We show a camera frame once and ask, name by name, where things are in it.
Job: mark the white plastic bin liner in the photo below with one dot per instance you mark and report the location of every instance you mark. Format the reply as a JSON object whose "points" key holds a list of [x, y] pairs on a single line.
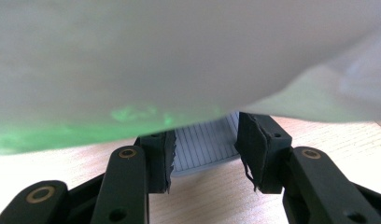
{"points": [[166, 56]]}

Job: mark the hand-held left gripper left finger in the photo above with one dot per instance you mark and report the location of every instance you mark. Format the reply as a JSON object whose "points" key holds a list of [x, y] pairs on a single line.
{"points": [[157, 165]]}

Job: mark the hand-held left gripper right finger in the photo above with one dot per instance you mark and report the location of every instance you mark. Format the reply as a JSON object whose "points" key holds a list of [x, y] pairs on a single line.
{"points": [[266, 155]]}

